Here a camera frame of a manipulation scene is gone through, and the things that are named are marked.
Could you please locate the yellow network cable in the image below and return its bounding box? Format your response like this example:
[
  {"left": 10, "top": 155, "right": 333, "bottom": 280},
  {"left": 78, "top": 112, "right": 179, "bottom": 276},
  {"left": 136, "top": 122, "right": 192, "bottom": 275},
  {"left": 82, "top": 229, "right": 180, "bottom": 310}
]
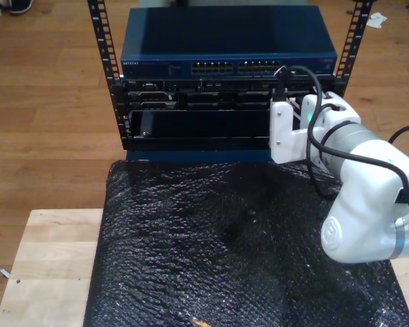
[{"left": 190, "top": 255, "right": 409, "bottom": 327}]

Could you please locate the black rack server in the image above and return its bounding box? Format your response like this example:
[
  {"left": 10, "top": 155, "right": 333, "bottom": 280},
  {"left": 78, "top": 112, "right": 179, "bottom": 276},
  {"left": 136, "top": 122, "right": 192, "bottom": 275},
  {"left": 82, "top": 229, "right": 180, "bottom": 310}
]
[{"left": 121, "top": 78, "right": 335, "bottom": 112}]

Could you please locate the black rack shelf tray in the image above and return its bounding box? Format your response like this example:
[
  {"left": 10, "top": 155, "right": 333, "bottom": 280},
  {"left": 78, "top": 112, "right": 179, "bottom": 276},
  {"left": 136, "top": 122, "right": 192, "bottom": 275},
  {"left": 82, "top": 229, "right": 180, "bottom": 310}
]
[{"left": 127, "top": 108, "right": 273, "bottom": 151}]

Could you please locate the white crumpled paper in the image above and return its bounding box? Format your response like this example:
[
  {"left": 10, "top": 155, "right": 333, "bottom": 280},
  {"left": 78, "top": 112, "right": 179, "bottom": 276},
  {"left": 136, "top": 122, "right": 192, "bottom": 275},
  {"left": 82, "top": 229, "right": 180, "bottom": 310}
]
[{"left": 366, "top": 12, "right": 389, "bottom": 30}]

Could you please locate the blue base panel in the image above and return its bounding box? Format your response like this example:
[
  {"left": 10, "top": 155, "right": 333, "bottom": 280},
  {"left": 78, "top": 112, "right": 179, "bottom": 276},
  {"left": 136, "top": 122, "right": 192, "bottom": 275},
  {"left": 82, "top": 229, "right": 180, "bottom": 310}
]
[{"left": 125, "top": 149, "right": 275, "bottom": 164}]

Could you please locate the black bubble wrap mat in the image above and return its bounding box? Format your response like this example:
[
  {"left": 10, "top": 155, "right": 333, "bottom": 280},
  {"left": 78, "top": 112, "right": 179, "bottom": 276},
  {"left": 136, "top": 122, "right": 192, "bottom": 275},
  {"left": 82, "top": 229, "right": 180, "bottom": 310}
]
[{"left": 82, "top": 158, "right": 409, "bottom": 327}]

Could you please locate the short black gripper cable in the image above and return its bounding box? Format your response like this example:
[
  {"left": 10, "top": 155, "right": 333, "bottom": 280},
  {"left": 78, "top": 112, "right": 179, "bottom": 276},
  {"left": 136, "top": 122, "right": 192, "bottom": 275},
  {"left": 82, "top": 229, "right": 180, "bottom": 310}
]
[{"left": 306, "top": 102, "right": 340, "bottom": 202}]

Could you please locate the blue network switch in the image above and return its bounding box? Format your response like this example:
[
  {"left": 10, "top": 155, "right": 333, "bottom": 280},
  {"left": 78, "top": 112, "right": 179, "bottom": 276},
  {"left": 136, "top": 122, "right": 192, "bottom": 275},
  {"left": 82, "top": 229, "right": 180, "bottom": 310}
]
[{"left": 120, "top": 5, "right": 338, "bottom": 78}]

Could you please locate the black rack frame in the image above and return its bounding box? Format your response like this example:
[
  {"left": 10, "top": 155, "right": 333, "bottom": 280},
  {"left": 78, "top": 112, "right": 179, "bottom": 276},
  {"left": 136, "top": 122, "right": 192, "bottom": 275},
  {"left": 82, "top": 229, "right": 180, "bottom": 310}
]
[{"left": 87, "top": 0, "right": 374, "bottom": 151}]

